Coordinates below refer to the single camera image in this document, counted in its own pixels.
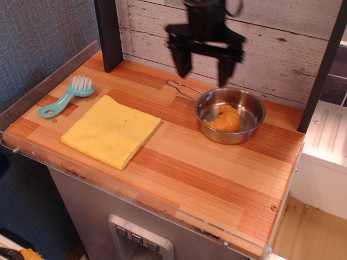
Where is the clear acrylic edge guard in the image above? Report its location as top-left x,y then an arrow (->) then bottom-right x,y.
4,124 -> 304,259

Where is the orange plastic croissant toy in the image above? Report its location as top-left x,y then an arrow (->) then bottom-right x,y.
203,105 -> 241,133

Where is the teal dish brush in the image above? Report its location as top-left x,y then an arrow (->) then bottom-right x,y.
38,75 -> 95,118

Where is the orange object bottom left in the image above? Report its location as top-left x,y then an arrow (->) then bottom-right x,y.
20,248 -> 43,260

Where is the dark left shelf post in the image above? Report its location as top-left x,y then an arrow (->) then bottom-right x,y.
94,0 -> 123,73

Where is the grey toy fridge cabinet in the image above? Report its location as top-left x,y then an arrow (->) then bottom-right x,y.
49,167 -> 246,259

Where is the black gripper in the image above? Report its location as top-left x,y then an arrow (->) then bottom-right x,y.
165,6 -> 245,87

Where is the silver dispenser button panel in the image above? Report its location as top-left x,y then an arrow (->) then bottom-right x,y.
108,213 -> 175,259

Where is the yellow folded cloth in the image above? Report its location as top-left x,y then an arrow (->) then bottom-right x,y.
61,95 -> 161,170

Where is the dark right shelf post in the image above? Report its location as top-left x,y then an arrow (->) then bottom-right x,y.
298,0 -> 346,133

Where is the silver metal pot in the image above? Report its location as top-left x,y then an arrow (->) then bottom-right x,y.
166,79 -> 266,144

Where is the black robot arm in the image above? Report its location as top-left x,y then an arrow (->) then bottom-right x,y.
165,1 -> 246,87

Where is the dark shelf post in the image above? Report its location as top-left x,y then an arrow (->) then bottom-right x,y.
94,0 -> 123,73
298,0 -> 346,133

